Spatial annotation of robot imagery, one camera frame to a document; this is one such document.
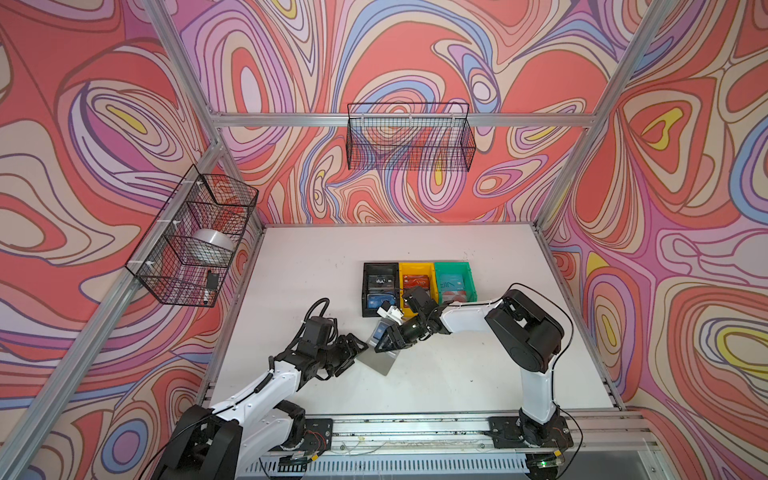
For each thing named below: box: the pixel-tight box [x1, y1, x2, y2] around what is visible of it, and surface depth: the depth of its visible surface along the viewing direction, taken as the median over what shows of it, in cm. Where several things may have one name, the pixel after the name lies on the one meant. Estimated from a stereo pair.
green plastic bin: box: [434, 262, 478, 305], surface depth 101 cm
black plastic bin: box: [361, 262, 400, 317], surface depth 102 cm
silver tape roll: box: [188, 228, 235, 267], surface depth 74 cm
